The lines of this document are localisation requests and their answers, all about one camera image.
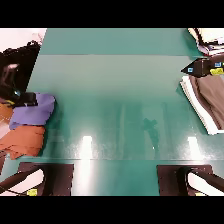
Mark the white garment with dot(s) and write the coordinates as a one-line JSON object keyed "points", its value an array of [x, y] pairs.
{"points": [[200, 115]]}

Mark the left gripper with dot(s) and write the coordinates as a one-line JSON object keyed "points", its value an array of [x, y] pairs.
{"points": [[29, 99]]}

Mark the light brown garment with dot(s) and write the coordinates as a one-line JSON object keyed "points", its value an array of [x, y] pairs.
{"points": [[5, 115]]}

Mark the heap of clothes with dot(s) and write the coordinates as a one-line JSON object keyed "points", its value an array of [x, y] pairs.
{"points": [[213, 36]]}

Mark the orange-brown garment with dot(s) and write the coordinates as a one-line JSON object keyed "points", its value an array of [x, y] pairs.
{"points": [[23, 140]]}

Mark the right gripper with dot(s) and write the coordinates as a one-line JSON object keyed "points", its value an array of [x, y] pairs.
{"points": [[198, 67]]}

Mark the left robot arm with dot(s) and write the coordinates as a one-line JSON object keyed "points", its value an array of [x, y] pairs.
{"points": [[16, 68]]}

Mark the purple T-shirt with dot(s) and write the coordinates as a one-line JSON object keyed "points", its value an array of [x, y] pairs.
{"points": [[33, 113]]}

